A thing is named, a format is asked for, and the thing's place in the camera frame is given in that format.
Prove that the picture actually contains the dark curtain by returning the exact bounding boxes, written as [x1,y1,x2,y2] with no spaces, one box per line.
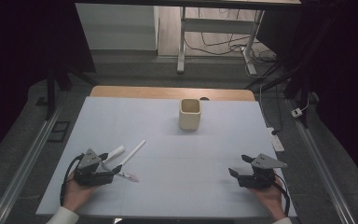
[256,0,358,192]
[0,0,97,169]

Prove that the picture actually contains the black cable with plug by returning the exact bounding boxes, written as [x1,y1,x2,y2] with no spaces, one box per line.
[258,83,283,136]

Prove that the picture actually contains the white cabinet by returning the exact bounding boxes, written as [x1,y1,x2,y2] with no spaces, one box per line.
[75,3,158,51]

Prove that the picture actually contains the aluminium rail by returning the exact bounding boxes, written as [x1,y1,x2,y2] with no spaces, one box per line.
[0,104,63,224]
[286,98,358,224]

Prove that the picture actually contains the white adapter with cable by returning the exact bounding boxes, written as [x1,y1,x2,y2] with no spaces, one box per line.
[290,98,310,119]

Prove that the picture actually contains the cream square pen holder cup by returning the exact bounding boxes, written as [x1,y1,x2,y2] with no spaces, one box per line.
[178,98,202,132]

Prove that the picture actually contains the white table mat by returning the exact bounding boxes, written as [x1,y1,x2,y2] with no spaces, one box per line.
[35,96,297,218]

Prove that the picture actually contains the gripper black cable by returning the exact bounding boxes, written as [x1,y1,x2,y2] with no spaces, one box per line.
[271,172,291,217]
[60,152,86,207]

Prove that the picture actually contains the black metal stand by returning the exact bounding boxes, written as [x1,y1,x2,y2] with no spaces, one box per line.
[44,54,99,121]
[244,60,313,129]

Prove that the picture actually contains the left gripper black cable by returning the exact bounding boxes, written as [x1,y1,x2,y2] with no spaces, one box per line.
[60,152,86,207]

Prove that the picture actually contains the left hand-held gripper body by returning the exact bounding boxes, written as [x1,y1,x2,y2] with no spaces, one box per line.
[73,148,116,188]

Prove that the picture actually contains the person's left hand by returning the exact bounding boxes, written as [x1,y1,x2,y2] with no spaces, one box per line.
[62,172,100,214]

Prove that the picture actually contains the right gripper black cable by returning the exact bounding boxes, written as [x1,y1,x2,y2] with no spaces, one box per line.
[271,172,291,217]

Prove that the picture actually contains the thin white pen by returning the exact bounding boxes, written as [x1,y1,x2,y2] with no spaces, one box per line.
[117,139,146,167]

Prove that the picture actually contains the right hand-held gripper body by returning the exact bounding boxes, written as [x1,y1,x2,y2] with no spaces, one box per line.
[238,153,288,189]

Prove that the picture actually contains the black floor plate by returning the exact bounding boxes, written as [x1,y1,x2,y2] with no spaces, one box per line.
[47,120,71,144]

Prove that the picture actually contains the black floor cables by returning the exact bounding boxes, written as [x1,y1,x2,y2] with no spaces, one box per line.
[184,7,277,64]

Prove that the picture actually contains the person's right hand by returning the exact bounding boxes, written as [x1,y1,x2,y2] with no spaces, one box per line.
[250,178,287,220]

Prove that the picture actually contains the white desk frame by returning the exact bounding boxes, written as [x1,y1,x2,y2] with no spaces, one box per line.
[176,6,266,77]

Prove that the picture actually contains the white power strip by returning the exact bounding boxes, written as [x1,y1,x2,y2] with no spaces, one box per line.
[266,126,285,153]

